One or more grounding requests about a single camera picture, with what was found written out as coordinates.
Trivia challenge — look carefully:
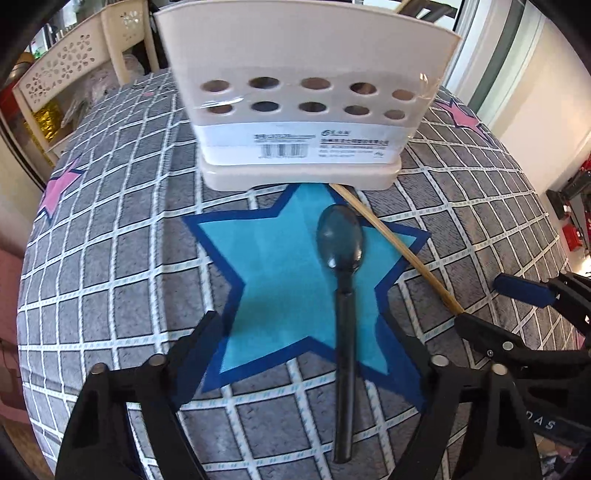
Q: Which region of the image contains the long bamboo chopstick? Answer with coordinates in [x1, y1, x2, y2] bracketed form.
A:
[329, 183, 465, 315]

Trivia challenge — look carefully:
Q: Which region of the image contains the dark translucent spoon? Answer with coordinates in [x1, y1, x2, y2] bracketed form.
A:
[317, 204, 363, 464]

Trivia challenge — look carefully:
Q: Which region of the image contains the pink plastic stool stack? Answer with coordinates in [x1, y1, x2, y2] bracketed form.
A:
[1, 250, 28, 423]

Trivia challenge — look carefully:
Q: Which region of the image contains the white plastic utensil holder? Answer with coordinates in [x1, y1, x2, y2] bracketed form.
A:
[155, 1, 460, 191]

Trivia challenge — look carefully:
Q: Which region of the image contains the beige plastic storage trolley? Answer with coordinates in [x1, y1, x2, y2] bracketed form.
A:
[13, 1, 160, 163]

